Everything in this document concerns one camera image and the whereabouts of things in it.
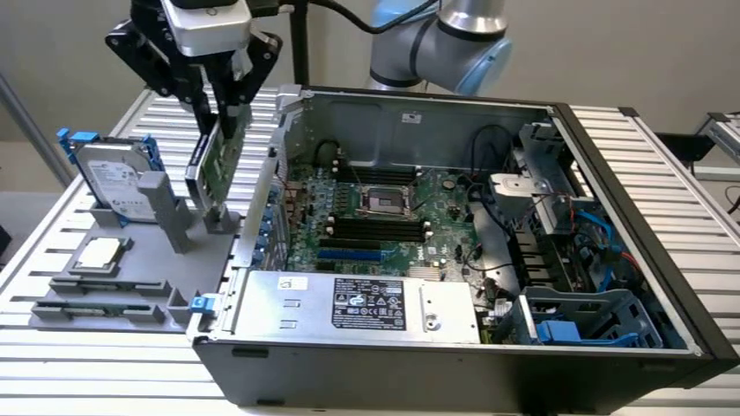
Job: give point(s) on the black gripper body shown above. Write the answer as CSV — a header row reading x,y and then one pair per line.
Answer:
x,y
150,19

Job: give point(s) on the green graphics card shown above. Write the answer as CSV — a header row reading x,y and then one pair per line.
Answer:
x,y
222,173

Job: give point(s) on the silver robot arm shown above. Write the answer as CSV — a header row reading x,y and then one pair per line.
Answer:
x,y
404,47

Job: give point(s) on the black RAM slot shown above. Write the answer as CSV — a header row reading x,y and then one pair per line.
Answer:
x,y
376,180
376,168
376,176
378,219
376,172
378,231
378,225
378,237

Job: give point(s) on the black expansion slot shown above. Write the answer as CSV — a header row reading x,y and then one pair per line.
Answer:
x,y
349,245

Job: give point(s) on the blue expansion slot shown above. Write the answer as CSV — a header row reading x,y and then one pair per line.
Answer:
x,y
346,255

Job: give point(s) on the black stand pole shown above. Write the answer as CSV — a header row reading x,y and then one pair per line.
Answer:
x,y
298,43

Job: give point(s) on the silver hard disk blue carrier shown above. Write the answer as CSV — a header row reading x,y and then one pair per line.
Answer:
x,y
109,182

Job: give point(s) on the CPU socket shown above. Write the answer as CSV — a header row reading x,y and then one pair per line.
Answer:
x,y
384,201

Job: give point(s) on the round coin battery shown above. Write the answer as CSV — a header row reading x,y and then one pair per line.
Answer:
x,y
448,184

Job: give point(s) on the silver CPU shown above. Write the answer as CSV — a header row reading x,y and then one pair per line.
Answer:
x,y
104,253

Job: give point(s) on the grey parts rack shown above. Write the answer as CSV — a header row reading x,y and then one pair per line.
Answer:
x,y
149,268

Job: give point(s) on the green motherboard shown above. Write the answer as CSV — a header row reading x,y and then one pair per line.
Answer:
x,y
445,225

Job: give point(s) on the blue case latch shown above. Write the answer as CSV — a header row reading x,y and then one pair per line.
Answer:
x,y
202,303

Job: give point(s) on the silver chipset heatsink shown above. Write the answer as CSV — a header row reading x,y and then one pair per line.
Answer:
x,y
428,273

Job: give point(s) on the silver power supply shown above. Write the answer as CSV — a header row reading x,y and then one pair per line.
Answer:
x,y
300,312

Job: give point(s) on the metal disk bay cage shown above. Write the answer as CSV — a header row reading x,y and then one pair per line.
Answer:
x,y
549,216

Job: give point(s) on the black open PC case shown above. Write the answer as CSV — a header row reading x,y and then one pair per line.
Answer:
x,y
404,377

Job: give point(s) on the grey plastic disk bay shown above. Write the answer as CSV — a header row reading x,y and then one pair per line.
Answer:
x,y
577,299

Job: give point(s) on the blue disk bay latch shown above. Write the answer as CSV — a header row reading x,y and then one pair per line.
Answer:
x,y
557,333

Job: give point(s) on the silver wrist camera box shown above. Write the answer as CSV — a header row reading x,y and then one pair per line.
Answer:
x,y
210,28

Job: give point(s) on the silver metal bracket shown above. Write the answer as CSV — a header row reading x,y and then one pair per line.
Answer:
x,y
514,188

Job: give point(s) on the black table bracket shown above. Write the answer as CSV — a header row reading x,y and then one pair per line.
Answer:
x,y
681,147

